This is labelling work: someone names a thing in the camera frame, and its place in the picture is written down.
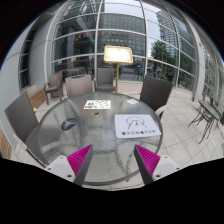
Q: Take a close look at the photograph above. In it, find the grey chair far left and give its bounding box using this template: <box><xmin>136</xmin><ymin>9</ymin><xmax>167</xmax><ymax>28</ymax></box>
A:
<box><xmin>43</xmin><ymin>71</ymin><xmax>63</xmax><ymax>103</ymax></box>

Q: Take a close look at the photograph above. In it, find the grey wicker chair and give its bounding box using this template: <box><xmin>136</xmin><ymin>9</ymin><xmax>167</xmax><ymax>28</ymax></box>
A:
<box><xmin>140</xmin><ymin>76</ymin><xmax>173</xmax><ymax>118</ymax></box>
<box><xmin>5</xmin><ymin>92</ymin><xmax>48</xmax><ymax>167</ymax></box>

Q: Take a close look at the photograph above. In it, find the folding metal table right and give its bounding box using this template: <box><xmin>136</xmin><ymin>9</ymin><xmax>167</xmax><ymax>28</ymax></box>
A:
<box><xmin>189</xmin><ymin>100</ymin><xmax>222</xmax><ymax>141</ymax></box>

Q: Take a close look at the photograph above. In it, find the round glass table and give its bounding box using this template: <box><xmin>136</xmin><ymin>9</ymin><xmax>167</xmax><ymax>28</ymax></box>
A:
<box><xmin>38</xmin><ymin>92</ymin><xmax>163</xmax><ymax>186</ymax></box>

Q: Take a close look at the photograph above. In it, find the wooden bench left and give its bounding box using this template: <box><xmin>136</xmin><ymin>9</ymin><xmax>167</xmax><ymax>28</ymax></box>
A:
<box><xmin>26</xmin><ymin>85</ymin><xmax>46</xmax><ymax>108</ymax></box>

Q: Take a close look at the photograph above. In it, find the grey wicker chair left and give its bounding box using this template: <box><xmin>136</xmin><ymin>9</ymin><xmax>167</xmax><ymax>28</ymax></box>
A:
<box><xmin>5</xmin><ymin>92</ymin><xmax>48</xmax><ymax>167</ymax></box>

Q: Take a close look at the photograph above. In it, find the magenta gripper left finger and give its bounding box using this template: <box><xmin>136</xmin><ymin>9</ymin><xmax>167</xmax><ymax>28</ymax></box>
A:
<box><xmin>45</xmin><ymin>143</ymin><xmax>95</xmax><ymax>187</ymax></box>

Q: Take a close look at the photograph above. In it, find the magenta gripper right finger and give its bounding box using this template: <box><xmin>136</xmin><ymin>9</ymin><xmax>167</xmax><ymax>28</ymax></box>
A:
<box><xmin>133</xmin><ymin>144</ymin><xmax>181</xmax><ymax>186</ymax></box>

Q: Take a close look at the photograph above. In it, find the colourful menu card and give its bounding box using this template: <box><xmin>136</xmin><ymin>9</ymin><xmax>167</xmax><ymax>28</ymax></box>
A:
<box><xmin>84</xmin><ymin>100</ymin><xmax>111</xmax><ymax>109</ymax></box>

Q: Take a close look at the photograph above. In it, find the grey wicker chair right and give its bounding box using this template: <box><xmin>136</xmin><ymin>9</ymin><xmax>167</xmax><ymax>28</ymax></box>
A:
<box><xmin>140</xmin><ymin>76</ymin><xmax>173</xmax><ymax>118</ymax></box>

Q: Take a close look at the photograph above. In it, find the grey chair far centre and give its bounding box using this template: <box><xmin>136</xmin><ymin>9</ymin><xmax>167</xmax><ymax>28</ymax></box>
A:
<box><xmin>95</xmin><ymin>68</ymin><xmax>115</xmax><ymax>92</ymax></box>

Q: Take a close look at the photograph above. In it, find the gold menu stand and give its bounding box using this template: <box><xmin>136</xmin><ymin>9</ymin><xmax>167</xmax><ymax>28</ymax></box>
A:
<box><xmin>103</xmin><ymin>45</ymin><xmax>134</xmax><ymax>94</ymax></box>

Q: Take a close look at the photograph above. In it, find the grey chair behind table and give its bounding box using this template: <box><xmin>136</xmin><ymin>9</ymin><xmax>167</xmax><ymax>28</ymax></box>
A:
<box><xmin>65</xmin><ymin>75</ymin><xmax>93</xmax><ymax>98</ymax></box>

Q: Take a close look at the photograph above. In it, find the white printed mouse pad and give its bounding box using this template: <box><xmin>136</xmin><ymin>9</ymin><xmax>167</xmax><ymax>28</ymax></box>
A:
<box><xmin>115</xmin><ymin>114</ymin><xmax>161</xmax><ymax>138</ymax></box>

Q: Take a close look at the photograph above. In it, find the brown table centre cap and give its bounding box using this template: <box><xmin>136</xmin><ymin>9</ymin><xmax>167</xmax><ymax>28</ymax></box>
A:
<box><xmin>92</xmin><ymin>111</ymin><xmax>101</xmax><ymax>117</ymax></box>

